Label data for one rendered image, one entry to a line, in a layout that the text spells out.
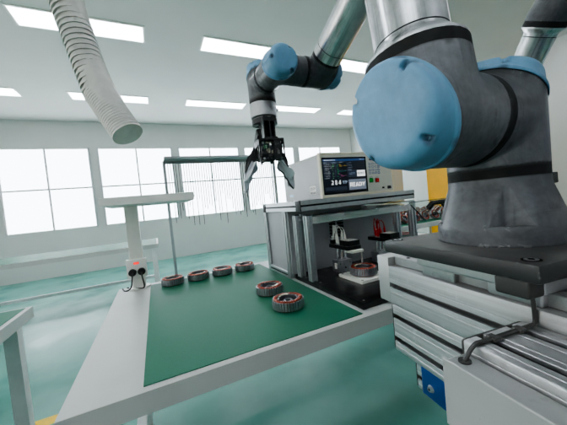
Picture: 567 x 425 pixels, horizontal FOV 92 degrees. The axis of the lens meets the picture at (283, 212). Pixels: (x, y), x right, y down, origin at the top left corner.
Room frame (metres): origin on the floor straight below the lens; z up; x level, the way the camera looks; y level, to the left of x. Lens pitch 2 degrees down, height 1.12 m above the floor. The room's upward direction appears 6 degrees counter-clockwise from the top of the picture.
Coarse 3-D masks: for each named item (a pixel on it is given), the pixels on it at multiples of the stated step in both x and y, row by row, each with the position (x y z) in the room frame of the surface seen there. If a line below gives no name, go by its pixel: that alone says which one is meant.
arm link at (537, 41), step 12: (540, 0) 0.73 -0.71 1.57; (552, 0) 0.70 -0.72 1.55; (564, 0) 0.69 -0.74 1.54; (528, 12) 0.76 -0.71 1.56; (540, 12) 0.72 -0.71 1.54; (552, 12) 0.71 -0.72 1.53; (564, 12) 0.70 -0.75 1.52; (528, 24) 0.75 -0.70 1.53; (540, 24) 0.73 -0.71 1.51; (552, 24) 0.72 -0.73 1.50; (564, 24) 0.72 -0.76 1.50; (528, 36) 0.76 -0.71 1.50; (540, 36) 0.74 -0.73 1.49; (552, 36) 0.74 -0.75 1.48; (528, 48) 0.77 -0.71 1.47; (540, 48) 0.75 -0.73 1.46; (540, 60) 0.77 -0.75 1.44
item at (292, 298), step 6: (282, 294) 0.97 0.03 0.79; (288, 294) 0.98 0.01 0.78; (294, 294) 0.97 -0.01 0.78; (300, 294) 0.95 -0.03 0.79; (276, 300) 0.92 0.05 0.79; (282, 300) 0.97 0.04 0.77; (288, 300) 0.91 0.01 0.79; (294, 300) 0.90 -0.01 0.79; (300, 300) 0.91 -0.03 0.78; (276, 306) 0.91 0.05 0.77; (282, 306) 0.89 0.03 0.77; (288, 306) 0.89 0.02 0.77; (294, 306) 0.89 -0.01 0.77; (300, 306) 0.91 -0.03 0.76; (282, 312) 0.90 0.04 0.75
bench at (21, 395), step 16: (0, 320) 1.10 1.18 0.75; (16, 320) 1.11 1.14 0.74; (0, 336) 0.99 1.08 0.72; (16, 336) 1.17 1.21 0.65; (16, 352) 1.17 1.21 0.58; (16, 368) 1.17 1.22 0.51; (16, 384) 1.16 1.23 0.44; (16, 400) 1.16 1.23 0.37; (16, 416) 1.16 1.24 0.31; (32, 416) 1.21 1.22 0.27
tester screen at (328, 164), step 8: (328, 160) 1.25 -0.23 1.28; (336, 160) 1.27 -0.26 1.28; (344, 160) 1.29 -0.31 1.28; (352, 160) 1.30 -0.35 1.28; (360, 160) 1.33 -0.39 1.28; (328, 168) 1.25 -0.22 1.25; (336, 168) 1.26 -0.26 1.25; (344, 168) 1.28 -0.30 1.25; (352, 168) 1.30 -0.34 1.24; (360, 168) 1.32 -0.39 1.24; (328, 176) 1.24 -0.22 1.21; (336, 176) 1.26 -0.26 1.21; (344, 176) 1.28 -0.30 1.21; (352, 176) 1.30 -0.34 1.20; (360, 176) 1.32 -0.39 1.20; (328, 184) 1.24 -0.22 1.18; (344, 184) 1.28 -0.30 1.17; (328, 192) 1.24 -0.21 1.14
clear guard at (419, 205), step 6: (432, 198) 1.29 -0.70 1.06; (438, 198) 1.22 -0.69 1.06; (444, 198) 1.22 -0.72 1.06; (366, 204) 1.36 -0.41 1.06; (372, 204) 1.32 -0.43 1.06; (378, 204) 1.29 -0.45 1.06; (384, 204) 1.25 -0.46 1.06; (414, 204) 1.13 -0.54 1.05; (420, 204) 1.14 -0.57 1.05; (426, 204) 1.15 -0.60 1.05; (438, 204) 1.17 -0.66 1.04; (420, 210) 1.11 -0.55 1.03; (426, 210) 1.12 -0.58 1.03; (432, 210) 1.13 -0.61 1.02; (438, 210) 1.14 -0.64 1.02
